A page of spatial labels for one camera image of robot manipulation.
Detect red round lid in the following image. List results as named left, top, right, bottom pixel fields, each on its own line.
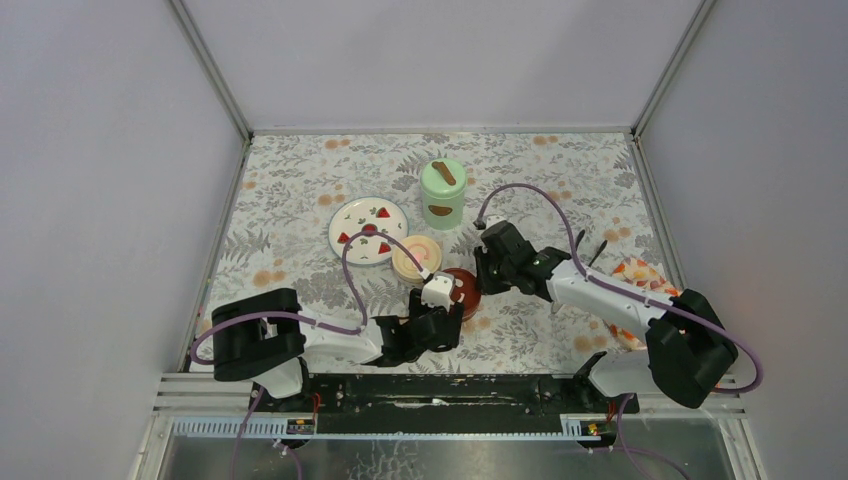
left=444, top=268, right=482, bottom=306

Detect steel bowl red band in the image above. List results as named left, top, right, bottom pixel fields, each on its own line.
left=462, top=302, right=479, bottom=322
left=396, top=272, right=425, bottom=287

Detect cream round lid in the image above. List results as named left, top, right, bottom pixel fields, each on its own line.
left=391, top=235, right=443, bottom=274

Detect black tongs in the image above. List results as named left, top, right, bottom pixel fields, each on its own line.
left=549, top=229, right=609, bottom=315

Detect green cylindrical container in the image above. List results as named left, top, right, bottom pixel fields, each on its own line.
left=421, top=183, right=466, bottom=231

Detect green lid with handle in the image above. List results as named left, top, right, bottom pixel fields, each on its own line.
left=420, top=158, right=468, bottom=200

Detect white plate with food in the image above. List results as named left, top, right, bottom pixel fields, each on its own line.
left=327, top=197, right=409, bottom=266

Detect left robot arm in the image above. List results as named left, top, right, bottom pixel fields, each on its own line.
left=208, top=288, right=465, bottom=411

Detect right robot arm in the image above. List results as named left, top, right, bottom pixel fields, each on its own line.
left=474, top=220, right=739, bottom=412

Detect floral table mat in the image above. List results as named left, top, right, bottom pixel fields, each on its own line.
left=198, top=132, right=670, bottom=376

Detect orange floral cloth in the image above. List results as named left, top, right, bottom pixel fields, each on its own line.
left=605, top=257, right=681, bottom=351

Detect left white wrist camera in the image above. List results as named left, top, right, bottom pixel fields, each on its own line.
left=421, top=271, right=456, bottom=311

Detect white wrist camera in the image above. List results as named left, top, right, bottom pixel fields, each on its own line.
left=473, top=215, right=506, bottom=231
left=421, top=271, right=456, bottom=311

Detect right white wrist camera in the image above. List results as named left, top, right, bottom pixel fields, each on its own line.
left=473, top=215, right=506, bottom=231

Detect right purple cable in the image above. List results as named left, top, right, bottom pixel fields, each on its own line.
left=474, top=183, right=766, bottom=396

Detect purple cable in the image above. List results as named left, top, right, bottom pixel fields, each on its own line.
left=474, top=183, right=766, bottom=396
left=189, top=229, right=432, bottom=480

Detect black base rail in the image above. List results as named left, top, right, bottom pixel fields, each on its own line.
left=257, top=373, right=626, bottom=431

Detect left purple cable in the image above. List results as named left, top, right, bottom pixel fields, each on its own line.
left=189, top=229, right=432, bottom=480

